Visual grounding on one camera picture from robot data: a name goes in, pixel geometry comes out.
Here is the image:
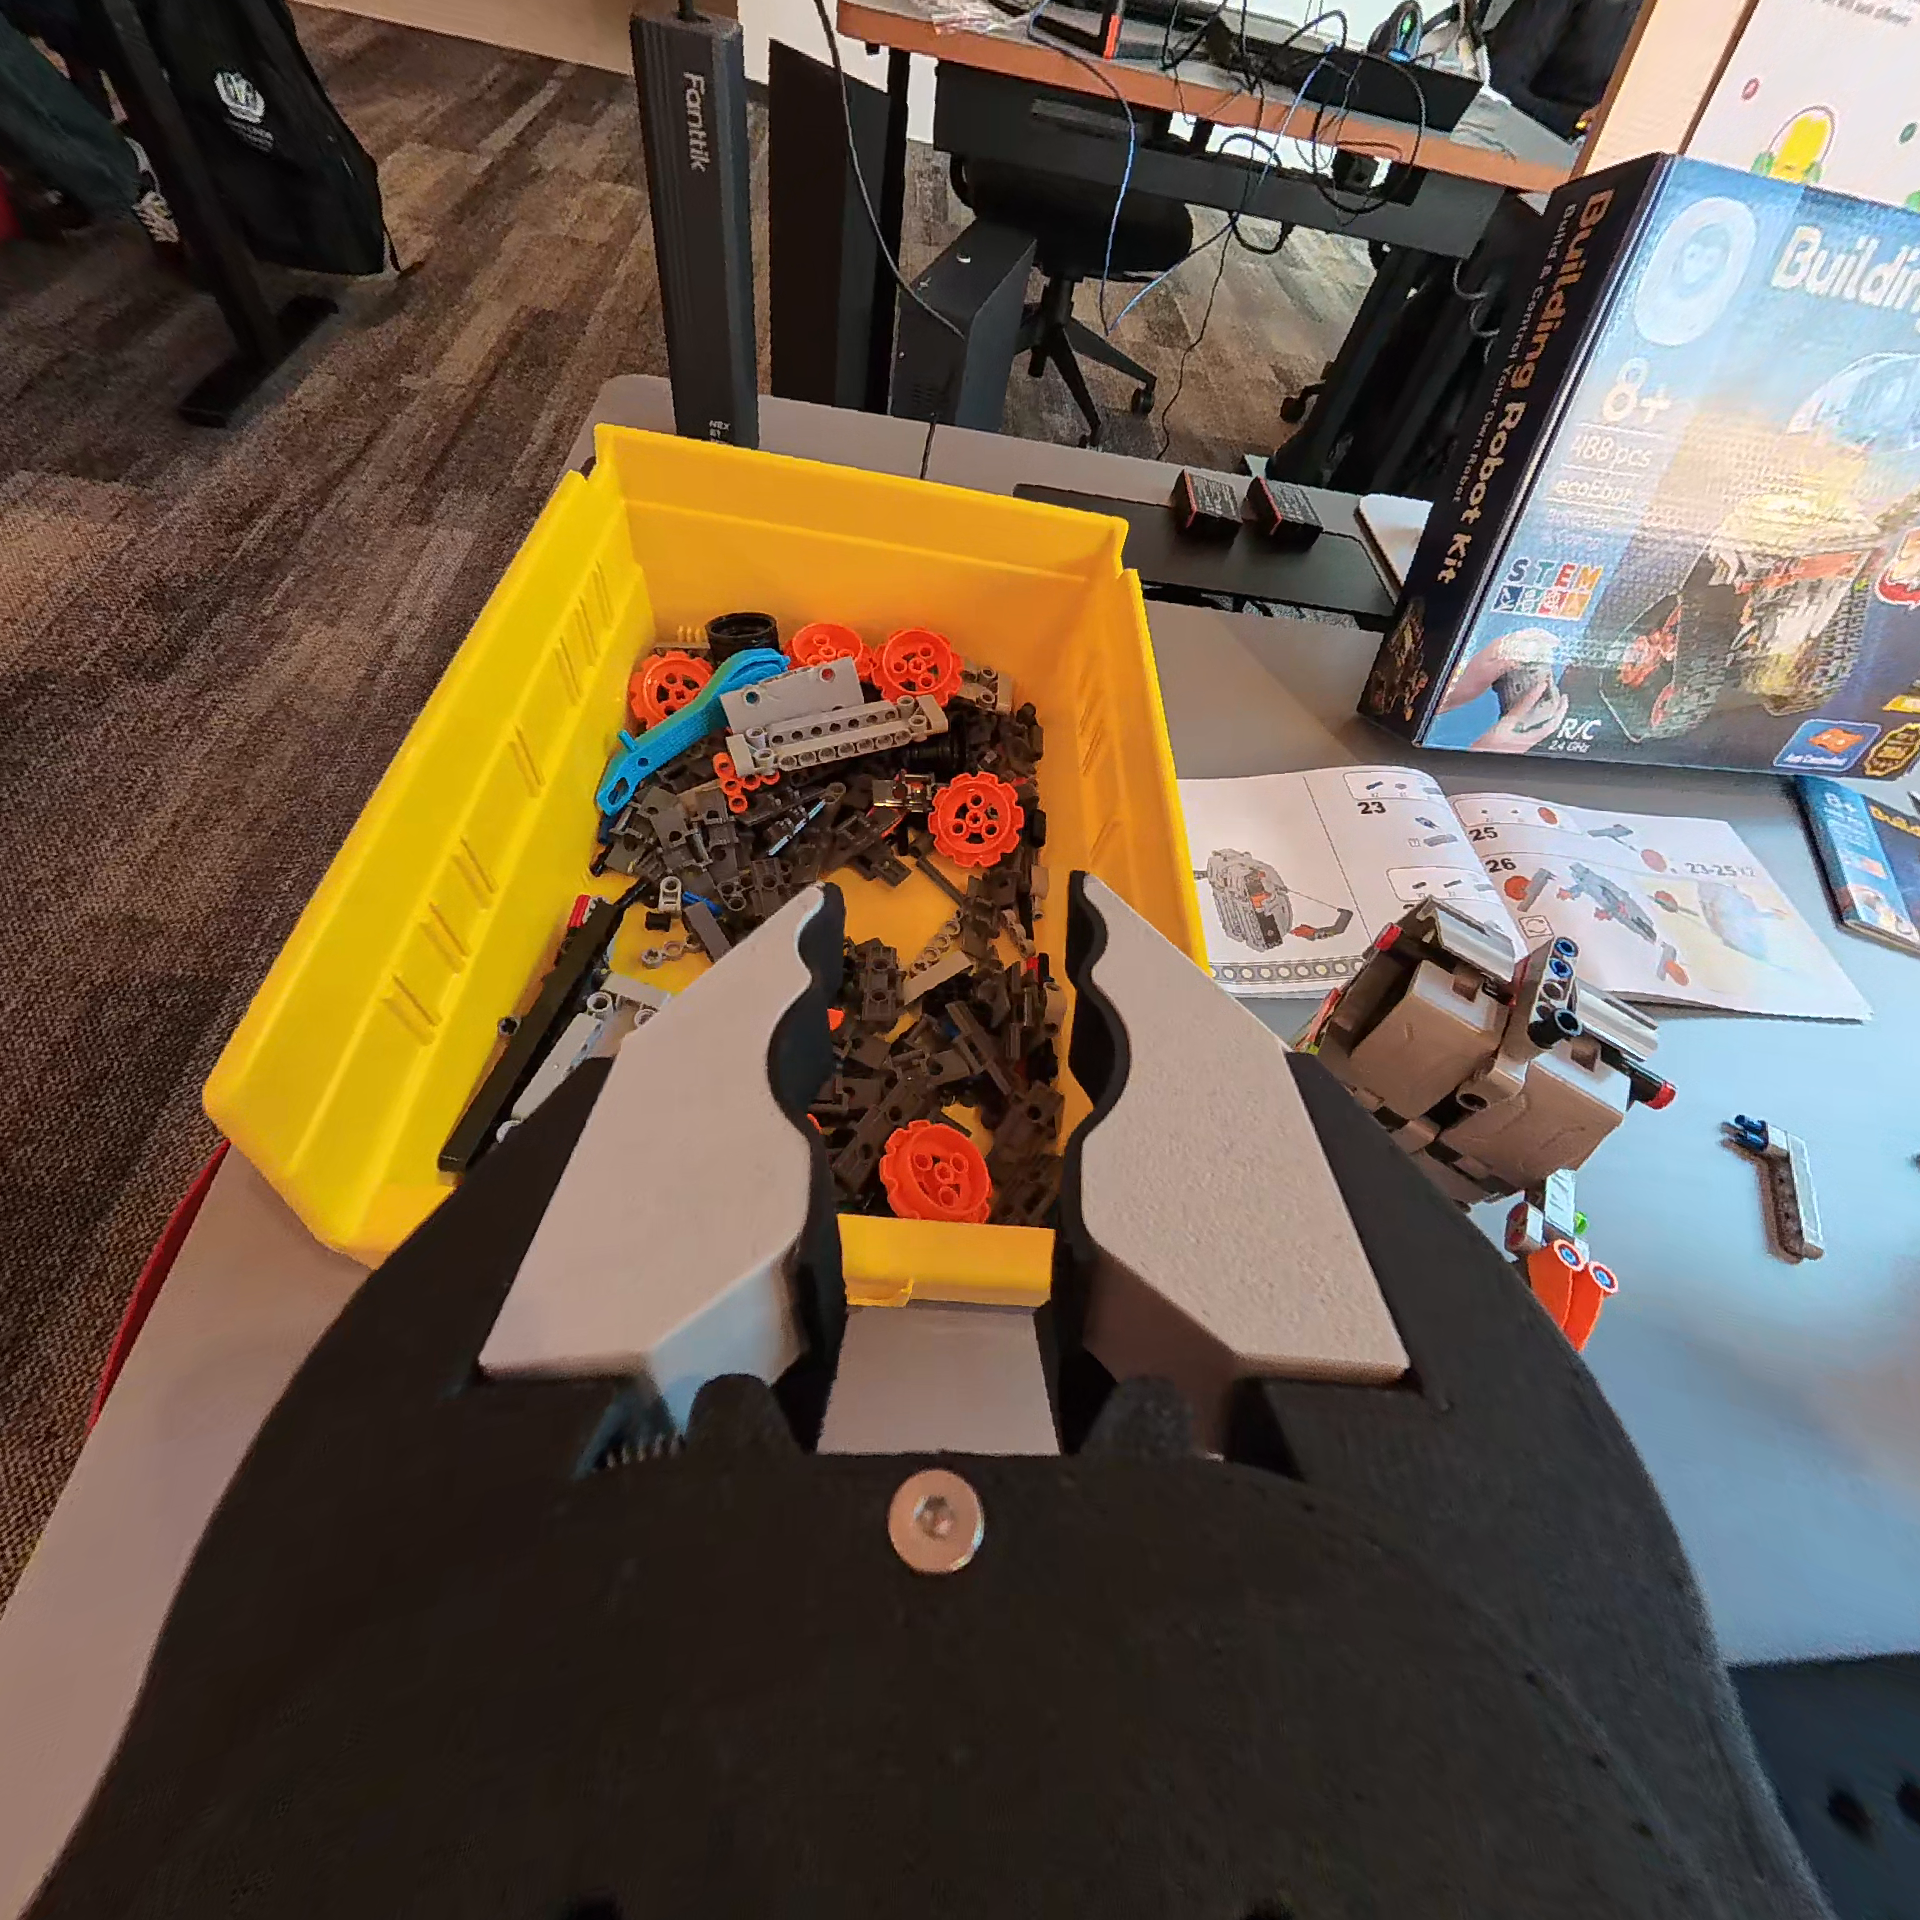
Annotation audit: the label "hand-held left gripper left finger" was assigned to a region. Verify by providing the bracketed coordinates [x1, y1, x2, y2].
[478, 882, 851, 1455]

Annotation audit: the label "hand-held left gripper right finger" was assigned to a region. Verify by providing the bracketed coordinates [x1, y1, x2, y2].
[1053, 871, 1415, 1455]

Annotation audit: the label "long black beam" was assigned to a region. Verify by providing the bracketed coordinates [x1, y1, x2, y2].
[438, 897, 624, 1178]

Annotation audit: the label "partly built grey toy robot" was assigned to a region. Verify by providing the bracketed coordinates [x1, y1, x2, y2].
[1296, 897, 1679, 1354]

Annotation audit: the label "pile of dark building bricks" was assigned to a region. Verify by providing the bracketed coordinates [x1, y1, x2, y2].
[576, 660, 1082, 1226]

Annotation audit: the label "yellow plastic bin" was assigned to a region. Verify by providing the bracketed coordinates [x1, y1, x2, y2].
[200, 424, 1211, 1311]

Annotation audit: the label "grey desk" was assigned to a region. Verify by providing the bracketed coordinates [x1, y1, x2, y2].
[0, 376, 1920, 1907]

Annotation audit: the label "black desk leg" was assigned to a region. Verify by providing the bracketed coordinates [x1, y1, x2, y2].
[104, 0, 338, 429]

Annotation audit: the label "wooden top office desk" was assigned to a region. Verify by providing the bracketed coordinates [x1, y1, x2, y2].
[837, 0, 1594, 497]

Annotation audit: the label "open instruction booklet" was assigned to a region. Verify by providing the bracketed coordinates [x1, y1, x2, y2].
[1176, 769, 1871, 1021]

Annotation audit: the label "blue brick separator tool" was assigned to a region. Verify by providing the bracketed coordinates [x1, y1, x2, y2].
[594, 647, 788, 816]

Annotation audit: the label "grey angled beam blue pins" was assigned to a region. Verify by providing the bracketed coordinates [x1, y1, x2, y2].
[1720, 1114, 1826, 1263]

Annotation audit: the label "black tabletop board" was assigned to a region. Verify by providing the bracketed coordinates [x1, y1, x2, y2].
[1013, 480, 1404, 620]

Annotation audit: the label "white rounded board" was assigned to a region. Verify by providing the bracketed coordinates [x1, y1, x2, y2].
[1352, 492, 1432, 595]

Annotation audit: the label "blue cover booklet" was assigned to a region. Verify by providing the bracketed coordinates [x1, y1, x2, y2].
[1795, 772, 1920, 953]

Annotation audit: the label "robot kit cardboard box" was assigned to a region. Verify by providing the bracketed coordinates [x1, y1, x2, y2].
[1357, 151, 1920, 783]

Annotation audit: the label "black computer box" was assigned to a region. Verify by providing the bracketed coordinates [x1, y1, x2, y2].
[892, 224, 1040, 436]

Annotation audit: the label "black slim tower device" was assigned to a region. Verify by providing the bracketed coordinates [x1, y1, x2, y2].
[631, 0, 762, 449]

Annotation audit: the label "black upright panel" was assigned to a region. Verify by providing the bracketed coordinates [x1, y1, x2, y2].
[768, 36, 902, 415]

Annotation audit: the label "black office chair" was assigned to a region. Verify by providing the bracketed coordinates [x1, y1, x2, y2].
[959, 151, 1202, 453]

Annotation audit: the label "black backpack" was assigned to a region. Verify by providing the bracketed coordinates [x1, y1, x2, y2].
[150, 0, 396, 279]

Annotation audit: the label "black laptop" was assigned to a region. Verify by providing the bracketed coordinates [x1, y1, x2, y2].
[1230, 8, 1488, 129]

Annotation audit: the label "white toy picture box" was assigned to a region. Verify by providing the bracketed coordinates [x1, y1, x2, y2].
[1572, 0, 1920, 195]

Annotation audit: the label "light grey beam frame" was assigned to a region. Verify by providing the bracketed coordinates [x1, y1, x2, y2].
[718, 660, 950, 775]

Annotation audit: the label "blue cable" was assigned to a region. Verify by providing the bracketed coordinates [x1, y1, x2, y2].
[1102, 59, 1186, 467]

